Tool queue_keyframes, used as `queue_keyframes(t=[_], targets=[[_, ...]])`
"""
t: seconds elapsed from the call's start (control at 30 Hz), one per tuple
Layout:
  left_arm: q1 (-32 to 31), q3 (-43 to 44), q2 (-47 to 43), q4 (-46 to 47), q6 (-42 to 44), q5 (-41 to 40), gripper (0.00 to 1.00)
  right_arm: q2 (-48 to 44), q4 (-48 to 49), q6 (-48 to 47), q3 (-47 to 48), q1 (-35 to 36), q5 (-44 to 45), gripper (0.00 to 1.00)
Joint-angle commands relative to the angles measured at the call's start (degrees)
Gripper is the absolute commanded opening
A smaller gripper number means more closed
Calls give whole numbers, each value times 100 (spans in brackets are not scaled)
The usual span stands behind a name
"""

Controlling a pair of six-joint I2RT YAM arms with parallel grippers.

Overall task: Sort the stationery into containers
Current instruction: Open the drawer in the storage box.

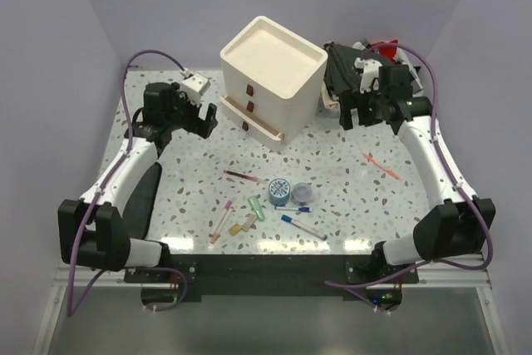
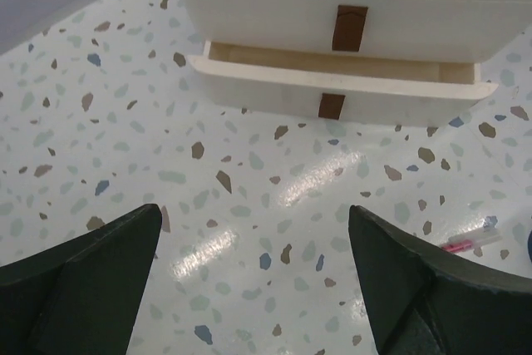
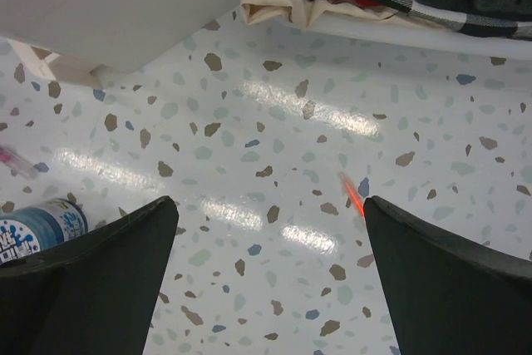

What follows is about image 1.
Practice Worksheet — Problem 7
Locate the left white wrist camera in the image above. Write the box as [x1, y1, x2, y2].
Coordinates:
[180, 73, 210, 103]

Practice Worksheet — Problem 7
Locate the clear purple round jar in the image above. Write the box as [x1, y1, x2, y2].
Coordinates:
[291, 182, 313, 206]

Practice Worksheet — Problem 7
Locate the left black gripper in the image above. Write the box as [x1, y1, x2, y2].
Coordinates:
[165, 84, 217, 140]

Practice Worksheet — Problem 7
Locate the red cloth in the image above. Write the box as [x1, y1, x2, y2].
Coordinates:
[371, 39, 398, 61]

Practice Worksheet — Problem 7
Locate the yellow eraser block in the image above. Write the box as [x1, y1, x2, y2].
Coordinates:
[229, 224, 242, 235]

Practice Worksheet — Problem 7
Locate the aluminium rail frame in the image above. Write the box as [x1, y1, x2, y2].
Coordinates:
[32, 264, 510, 354]

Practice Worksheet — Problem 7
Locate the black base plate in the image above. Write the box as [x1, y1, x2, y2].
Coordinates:
[124, 254, 420, 306]

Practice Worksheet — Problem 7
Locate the black mat with blue trim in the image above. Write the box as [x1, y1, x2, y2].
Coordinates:
[122, 162, 162, 239]

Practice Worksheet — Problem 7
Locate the cream drawer cabinet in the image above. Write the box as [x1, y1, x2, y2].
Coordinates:
[219, 16, 328, 147]

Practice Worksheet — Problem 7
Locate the dark green folded cloth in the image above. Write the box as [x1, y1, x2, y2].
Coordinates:
[324, 42, 367, 97]

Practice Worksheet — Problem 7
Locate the short blue marker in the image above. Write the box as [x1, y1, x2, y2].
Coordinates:
[274, 205, 312, 213]

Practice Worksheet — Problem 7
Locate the white tray of cloths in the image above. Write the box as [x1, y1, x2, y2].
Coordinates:
[318, 41, 425, 117]

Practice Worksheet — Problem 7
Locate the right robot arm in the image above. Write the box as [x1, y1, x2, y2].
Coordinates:
[340, 58, 495, 283]

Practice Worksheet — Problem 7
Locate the dark red pen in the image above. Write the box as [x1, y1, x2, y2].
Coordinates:
[223, 170, 268, 185]

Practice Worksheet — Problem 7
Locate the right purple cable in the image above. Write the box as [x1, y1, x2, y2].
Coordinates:
[324, 43, 495, 289]

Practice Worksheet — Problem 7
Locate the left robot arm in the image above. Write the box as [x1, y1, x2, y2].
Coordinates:
[57, 74, 218, 282]

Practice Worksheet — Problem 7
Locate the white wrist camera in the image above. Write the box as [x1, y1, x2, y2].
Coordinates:
[180, 73, 210, 103]
[354, 57, 382, 94]

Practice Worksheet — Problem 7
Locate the pink capped marker upper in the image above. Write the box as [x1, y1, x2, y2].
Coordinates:
[209, 200, 232, 238]

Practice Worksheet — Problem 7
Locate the cream bottom drawer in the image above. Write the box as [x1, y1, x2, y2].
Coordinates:
[220, 96, 283, 151]

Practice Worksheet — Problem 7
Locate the green eraser stick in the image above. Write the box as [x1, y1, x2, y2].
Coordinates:
[248, 195, 265, 221]

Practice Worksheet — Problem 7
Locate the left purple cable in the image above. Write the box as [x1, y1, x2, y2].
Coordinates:
[66, 50, 192, 318]

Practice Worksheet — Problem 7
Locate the orange pen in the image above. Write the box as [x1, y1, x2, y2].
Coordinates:
[362, 153, 401, 180]

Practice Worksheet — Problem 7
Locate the blue patterned round jar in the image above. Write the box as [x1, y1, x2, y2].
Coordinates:
[268, 178, 291, 206]

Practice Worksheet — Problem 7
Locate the purple cable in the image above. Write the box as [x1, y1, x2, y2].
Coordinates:
[66, 50, 192, 318]
[324, 43, 495, 289]

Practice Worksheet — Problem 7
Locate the long blue marker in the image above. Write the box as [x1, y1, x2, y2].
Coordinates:
[281, 214, 328, 241]

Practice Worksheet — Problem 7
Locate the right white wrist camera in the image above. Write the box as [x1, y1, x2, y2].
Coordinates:
[354, 57, 382, 94]

